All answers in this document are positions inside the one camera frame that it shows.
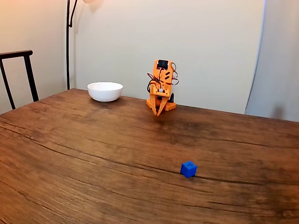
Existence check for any blue cube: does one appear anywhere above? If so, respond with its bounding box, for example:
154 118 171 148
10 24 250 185
180 160 198 179

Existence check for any white bowl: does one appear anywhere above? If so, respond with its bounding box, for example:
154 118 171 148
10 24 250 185
87 81 124 103

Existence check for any pale curtain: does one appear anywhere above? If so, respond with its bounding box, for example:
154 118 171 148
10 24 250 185
244 0 299 122

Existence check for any black wooden chair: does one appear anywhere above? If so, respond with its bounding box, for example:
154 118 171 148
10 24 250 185
0 49 40 110

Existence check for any black floor lamp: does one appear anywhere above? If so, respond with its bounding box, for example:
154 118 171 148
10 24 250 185
66 0 105 91

